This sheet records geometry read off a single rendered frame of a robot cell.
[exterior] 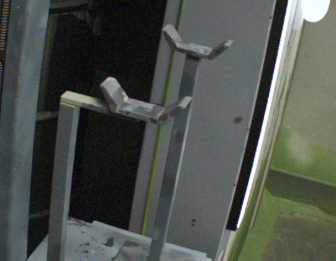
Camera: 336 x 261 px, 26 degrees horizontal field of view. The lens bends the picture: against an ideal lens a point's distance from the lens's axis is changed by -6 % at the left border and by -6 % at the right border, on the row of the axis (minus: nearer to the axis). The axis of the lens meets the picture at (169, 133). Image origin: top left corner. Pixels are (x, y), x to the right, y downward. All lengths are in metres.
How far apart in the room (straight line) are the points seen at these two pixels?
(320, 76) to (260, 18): 1.61
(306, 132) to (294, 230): 0.38
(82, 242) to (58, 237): 0.26
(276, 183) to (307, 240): 0.29
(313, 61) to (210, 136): 1.56
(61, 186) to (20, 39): 0.16
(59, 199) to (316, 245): 1.90
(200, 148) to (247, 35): 0.22
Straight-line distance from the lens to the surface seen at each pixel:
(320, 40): 2.85
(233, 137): 1.29
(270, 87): 1.26
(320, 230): 2.67
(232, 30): 1.23
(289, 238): 2.58
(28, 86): 0.82
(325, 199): 2.76
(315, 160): 2.74
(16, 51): 0.78
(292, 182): 2.74
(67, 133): 0.70
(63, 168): 0.72
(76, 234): 1.03
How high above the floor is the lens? 1.37
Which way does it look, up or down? 25 degrees down
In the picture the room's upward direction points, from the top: 10 degrees clockwise
